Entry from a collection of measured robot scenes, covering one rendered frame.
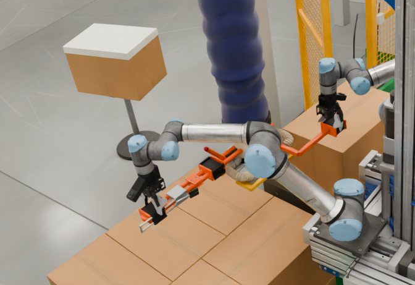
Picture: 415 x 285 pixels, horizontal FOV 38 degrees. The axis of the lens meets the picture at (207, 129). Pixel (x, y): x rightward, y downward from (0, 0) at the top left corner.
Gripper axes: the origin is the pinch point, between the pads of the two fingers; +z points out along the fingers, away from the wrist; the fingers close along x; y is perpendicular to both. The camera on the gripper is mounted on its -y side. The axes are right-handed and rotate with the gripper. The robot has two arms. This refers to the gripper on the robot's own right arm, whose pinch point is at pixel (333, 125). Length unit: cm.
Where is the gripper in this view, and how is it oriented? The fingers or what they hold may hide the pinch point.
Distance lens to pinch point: 289.1
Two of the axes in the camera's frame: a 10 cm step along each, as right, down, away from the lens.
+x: 6.9, 3.1, -6.6
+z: 1.6, 8.2, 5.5
